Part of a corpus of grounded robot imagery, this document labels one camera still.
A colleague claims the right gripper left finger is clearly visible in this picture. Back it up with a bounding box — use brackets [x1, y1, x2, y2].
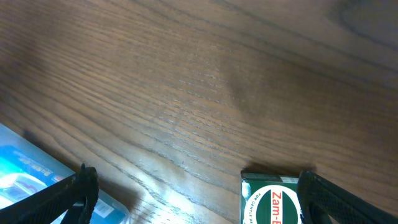
[1, 164, 99, 224]

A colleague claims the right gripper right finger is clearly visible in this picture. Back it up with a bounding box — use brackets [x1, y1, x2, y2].
[297, 170, 397, 224]

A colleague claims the green Zam-Buk box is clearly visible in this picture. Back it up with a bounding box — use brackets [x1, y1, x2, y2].
[240, 172, 303, 224]

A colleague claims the clear plastic container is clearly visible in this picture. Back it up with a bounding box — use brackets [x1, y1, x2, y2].
[0, 123, 131, 224]

